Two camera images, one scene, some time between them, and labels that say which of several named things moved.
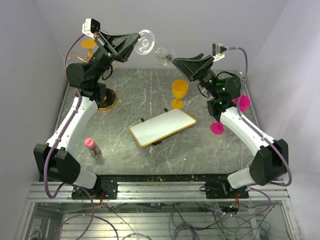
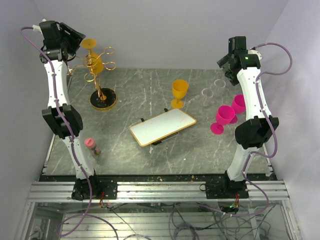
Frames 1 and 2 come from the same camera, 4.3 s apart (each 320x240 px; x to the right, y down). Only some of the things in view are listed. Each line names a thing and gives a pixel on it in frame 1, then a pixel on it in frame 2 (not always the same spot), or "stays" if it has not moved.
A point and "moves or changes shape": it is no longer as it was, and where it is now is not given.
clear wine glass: [144, 45] moves or changes shape
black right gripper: [194, 68] to [223, 63]
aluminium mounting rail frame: [62, 192] stays
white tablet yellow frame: [161, 126] stays
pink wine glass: [245, 102] stays
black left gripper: [121, 46] to [77, 37]
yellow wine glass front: [179, 88] stays
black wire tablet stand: [157, 143] stays
